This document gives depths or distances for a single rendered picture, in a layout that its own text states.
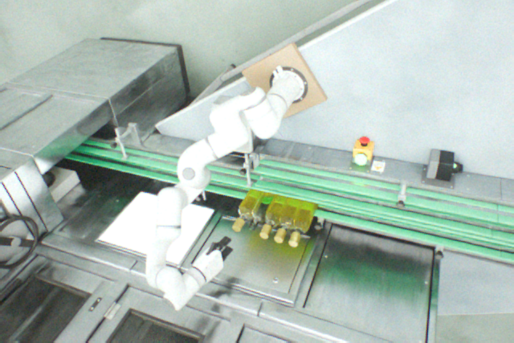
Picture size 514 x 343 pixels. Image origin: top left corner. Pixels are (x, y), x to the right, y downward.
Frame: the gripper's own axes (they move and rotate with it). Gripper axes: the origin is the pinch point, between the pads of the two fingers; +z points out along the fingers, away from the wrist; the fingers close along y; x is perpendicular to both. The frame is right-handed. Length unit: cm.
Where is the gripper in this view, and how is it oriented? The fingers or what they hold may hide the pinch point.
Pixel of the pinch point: (226, 246)
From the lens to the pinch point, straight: 157.4
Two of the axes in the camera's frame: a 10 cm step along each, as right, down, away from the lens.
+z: 6.0, -5.2, 6.1
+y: -0.8, -8.0, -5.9
